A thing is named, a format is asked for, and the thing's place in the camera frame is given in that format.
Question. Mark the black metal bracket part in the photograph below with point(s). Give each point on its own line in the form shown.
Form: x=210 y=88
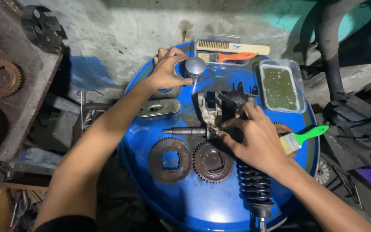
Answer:
x=233 y=98

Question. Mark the person's right hand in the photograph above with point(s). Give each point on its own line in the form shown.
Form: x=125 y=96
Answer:
x=259 y=145

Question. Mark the heap of scrap metal parts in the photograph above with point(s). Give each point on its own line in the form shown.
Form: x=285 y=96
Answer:
x=60 y=125

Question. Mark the person's left hand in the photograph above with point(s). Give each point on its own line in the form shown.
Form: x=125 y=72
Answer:
x=164 y=75

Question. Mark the rusty gear with square hole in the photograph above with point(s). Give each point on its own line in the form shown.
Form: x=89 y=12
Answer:
x=156 y=167

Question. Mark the rusty gear with round hub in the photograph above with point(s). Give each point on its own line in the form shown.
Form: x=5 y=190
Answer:
x=202 y=167

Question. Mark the oval grey metal plate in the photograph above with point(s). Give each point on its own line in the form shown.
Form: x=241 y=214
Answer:
x=159 y=109

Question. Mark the dirty grey caliper part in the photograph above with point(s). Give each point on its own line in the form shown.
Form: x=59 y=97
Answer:
x=208 y=112

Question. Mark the grey metal shaft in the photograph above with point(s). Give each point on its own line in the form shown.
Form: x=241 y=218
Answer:
x=185 y=131

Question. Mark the clear container of green liquid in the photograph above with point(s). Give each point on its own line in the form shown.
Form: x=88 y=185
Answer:
x=279 y=88

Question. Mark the white finned wheel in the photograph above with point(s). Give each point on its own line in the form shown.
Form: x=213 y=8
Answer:
x=322 y=172

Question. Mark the black coil shock absorber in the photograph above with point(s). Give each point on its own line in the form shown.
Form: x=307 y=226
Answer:
x=254 y=190

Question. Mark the silver metal piston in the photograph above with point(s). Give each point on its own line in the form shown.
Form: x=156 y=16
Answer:
x=195 y=67

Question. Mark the black curved pipe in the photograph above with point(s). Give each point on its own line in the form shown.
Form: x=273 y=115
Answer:
x=332 y=54

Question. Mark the rusty orange sprocket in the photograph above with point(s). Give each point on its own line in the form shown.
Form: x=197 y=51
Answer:
x=10 y=80

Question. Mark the black slotted metal disc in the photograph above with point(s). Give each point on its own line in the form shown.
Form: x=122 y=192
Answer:
x=48 y=30

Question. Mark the rusty metal workbench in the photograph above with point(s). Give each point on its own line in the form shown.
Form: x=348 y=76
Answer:
x=34 y=83

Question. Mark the blue metal drum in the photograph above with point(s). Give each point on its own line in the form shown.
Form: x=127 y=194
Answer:
x=204 y=203

